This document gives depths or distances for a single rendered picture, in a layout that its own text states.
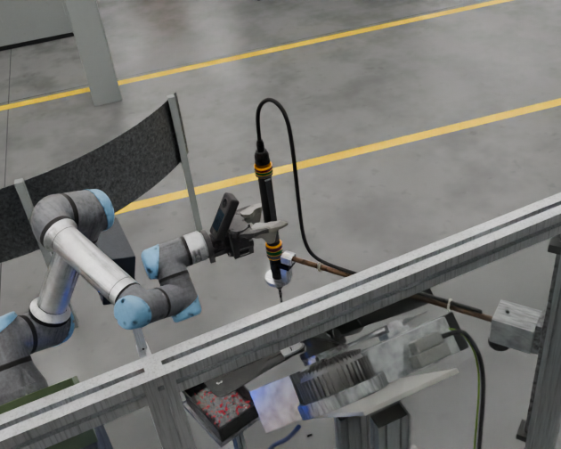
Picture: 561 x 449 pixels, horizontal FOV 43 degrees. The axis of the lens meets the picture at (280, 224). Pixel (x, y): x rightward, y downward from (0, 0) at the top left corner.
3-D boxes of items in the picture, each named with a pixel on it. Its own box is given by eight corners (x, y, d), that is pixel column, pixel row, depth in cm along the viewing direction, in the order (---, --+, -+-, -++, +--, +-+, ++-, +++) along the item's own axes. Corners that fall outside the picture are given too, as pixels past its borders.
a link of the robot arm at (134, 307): (13, 190, 174) (142, 305, 152) (52, 185, 182) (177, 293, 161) (4, 229, 178) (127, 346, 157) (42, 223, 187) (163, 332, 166)
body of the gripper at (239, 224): (246, 235, 184) (202, 251, 180) (241, 209, 178) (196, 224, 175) (256, 252, 178) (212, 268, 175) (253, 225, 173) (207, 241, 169)
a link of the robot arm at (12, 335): (-21, 375, 195) (-37, 329, 196) (21, 360, 205) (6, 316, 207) (0, 365, 187) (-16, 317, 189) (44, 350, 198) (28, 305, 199)
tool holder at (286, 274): (302, 276, 190) (299, 248, 184) (289, 292, 185) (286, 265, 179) (273, 267, 194) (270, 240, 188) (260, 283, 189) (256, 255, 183)
